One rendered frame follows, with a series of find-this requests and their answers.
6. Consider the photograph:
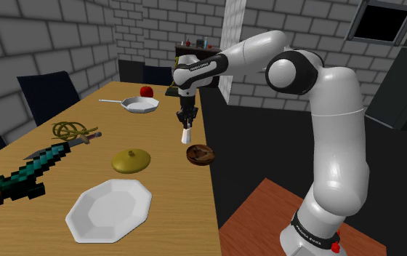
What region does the brown wooden bowl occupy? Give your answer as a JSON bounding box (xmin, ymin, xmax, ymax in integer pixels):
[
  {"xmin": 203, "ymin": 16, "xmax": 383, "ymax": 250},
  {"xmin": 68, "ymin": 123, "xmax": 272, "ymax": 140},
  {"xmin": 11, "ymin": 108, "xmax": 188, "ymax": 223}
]
[{"xmin": 185, "ymin": 143, "xmax": 216, "ymax": 167}]

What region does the olive rope coil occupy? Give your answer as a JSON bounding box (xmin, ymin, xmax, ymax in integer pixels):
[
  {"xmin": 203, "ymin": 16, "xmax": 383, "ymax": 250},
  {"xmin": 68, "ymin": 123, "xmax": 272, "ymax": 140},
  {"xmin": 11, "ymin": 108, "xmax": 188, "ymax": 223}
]
[{"xmin": 52, "ymin": 121, "xmax": 99, "ymax": 142}]

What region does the grey dagger with brown handle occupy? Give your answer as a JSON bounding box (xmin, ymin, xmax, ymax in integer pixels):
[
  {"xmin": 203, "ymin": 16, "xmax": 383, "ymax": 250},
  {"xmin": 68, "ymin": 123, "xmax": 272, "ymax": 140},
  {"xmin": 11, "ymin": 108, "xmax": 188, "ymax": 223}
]
[{"xmin": 23, "ymin": 131, "xmax": 102, "ymax": 161}]

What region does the white octagonal plate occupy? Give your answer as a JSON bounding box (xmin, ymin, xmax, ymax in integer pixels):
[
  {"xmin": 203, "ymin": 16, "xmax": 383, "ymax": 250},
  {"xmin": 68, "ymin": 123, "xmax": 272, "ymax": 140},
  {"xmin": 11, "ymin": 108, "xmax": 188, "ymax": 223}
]
[{"xmin": 65, "ymin": 178, "xmax": 153, "ymax": 244}]

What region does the dark wall shelf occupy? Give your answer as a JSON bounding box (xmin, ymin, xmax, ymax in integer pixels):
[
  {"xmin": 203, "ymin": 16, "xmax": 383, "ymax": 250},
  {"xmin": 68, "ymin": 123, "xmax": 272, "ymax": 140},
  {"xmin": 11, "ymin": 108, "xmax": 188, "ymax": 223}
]
[{"xmin": 174, "ymin": 36, "xmax": 223, "ymax": 89}]

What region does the red-brown robot stand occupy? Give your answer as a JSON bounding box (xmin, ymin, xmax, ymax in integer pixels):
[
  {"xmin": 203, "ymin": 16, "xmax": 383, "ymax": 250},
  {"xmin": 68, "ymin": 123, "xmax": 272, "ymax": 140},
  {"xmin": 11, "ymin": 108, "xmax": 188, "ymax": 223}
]
[{"xmin": 218, "ymin": 177, "xmax": 387, "ymax": 256}]

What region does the dark grey cabinet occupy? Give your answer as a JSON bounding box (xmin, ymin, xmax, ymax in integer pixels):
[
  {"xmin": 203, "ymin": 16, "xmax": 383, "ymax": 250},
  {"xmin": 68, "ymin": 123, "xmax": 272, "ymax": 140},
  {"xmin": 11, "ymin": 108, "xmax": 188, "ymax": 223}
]
[{"xmin": 364, "ymin": 13, "xmax": 407, "ymax": 134}]

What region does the grey framed window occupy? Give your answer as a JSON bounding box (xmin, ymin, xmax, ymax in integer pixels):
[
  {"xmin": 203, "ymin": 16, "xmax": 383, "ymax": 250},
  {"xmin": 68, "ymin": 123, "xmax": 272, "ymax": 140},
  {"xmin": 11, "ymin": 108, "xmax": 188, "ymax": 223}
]
[{"xmin": 344, "ymin": 0, "xmax": 407, "ymax": 47}]

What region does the wooden table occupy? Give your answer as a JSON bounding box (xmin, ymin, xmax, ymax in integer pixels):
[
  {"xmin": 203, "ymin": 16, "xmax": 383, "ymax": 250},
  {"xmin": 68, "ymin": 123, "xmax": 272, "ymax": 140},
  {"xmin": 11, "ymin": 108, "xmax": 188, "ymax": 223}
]
[{"xmin": 0, "ymin": 81, "xmax": 223, "ymax": 256}]

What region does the small white cup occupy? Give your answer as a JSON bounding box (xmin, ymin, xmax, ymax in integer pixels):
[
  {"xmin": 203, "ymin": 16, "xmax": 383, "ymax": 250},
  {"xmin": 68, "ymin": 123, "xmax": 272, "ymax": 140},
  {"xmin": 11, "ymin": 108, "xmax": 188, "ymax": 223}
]
[{"xmin": 181, "ymin": 127, "xmax": 193, "ymax": 145}]

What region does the teal pixel sword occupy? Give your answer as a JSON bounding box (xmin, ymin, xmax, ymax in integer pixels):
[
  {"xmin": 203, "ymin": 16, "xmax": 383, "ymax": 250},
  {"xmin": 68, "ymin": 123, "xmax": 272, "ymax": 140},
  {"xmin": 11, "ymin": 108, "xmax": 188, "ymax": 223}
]
[{"xmin": 0, "ymin": 141, "xmax": 72, "ymax": 228}]

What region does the white frying pan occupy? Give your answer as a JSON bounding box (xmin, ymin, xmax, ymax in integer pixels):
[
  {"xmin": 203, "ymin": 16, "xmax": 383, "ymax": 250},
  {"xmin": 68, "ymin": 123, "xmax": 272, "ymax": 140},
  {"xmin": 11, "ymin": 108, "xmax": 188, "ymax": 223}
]
[{"xmin": 98, "ymin": 96, "xmax": 161, "ymax": 115}]

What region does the yellow pot lid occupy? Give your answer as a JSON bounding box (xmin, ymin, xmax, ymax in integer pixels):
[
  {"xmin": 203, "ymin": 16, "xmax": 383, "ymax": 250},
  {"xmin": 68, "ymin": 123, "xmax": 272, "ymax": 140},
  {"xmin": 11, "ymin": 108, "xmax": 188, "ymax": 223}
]
[{"xmin": 111, "ymin": 148, "xmax": 152, "ymax": 175}]

